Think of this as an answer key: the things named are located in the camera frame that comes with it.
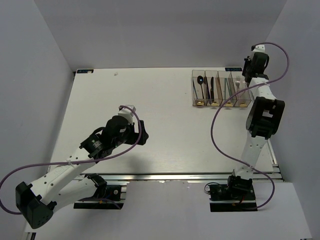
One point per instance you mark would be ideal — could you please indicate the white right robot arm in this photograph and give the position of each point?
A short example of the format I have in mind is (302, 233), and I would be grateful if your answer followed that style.
(262, 122)

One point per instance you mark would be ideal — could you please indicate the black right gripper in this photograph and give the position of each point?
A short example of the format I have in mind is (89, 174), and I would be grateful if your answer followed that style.
(247, 60)

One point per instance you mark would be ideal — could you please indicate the pink-handled fork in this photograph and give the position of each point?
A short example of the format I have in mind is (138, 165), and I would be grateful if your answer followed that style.
(238, 82)

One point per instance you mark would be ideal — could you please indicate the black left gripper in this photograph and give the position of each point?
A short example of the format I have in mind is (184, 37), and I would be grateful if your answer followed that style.
(134, 135)

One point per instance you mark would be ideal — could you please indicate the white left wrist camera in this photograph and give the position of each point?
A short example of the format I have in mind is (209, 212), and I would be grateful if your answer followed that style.
(127, 112)

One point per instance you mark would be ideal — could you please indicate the clear acrylic utensil organizer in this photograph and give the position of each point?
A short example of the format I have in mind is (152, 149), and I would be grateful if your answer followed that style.
(243, 99)

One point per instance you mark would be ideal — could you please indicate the teal chopstick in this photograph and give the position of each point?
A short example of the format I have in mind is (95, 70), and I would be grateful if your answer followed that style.
(227, 87)

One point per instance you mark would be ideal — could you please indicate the long orange chopstick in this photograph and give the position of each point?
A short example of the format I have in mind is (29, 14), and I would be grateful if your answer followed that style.
(218, 88)

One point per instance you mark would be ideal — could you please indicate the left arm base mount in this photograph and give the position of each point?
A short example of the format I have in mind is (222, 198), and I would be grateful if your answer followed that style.
(106, 197)

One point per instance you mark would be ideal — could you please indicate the blue iridescent knife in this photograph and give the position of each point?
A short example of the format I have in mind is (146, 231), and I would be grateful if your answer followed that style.
(207, 89)

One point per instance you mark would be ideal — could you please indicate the iridescent long-handled spoon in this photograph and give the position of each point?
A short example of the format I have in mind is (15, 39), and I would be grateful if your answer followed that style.
(198, 91)

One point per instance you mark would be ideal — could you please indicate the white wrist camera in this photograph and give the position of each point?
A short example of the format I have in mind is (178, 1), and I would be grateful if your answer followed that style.
(258, 48)
(127, 112)

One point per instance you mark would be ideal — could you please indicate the black knife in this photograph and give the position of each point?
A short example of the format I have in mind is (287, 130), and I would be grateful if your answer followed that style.
(212, 89)

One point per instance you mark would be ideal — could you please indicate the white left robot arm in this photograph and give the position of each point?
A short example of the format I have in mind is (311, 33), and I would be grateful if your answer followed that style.
(39, 200)

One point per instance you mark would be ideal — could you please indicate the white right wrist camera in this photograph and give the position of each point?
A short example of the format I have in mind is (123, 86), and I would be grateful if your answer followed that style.
(258, 48)

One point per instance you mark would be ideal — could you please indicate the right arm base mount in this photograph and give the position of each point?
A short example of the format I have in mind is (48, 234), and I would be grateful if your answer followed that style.
(224, 200)

